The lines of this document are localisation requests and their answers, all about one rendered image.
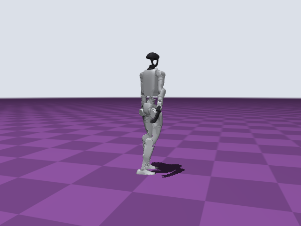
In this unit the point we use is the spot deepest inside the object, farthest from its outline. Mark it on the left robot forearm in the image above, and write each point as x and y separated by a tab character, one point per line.
144	100

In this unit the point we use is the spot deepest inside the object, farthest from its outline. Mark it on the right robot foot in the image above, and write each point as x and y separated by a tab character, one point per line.
145	172

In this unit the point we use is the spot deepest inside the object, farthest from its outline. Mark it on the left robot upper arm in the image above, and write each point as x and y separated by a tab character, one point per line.
141	77

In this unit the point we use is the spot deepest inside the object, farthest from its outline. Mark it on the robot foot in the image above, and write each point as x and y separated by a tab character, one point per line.
145	172
150	167

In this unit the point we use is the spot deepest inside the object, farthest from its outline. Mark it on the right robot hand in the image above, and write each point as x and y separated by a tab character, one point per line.
157	115

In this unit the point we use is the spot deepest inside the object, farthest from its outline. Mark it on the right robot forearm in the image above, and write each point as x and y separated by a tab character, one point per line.
160	98

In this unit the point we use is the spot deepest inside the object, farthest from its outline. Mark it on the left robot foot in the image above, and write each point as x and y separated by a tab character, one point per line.
150	167

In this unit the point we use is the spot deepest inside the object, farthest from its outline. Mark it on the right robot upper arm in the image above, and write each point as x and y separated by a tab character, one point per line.
161	77

